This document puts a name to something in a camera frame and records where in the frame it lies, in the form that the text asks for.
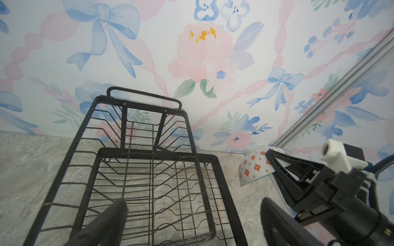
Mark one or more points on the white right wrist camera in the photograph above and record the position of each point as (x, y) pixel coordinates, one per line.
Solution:
(342, 157)

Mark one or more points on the black wire dish rack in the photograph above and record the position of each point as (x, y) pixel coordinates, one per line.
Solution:
(140, 147)

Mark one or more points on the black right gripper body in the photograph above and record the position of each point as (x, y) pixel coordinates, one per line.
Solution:
(331, 199)

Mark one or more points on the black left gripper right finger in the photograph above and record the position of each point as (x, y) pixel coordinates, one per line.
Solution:
(282, 230)

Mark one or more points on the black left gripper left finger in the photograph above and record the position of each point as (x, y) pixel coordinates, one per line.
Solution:
(106, 229)

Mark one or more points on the right aluminium corner post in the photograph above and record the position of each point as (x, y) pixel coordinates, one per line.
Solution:
(346, 83)

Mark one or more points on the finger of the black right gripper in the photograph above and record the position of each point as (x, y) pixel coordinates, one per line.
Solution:
(294, 176)

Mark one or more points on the green patterned ceramic bowl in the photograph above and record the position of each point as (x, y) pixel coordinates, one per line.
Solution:
(255, 164)

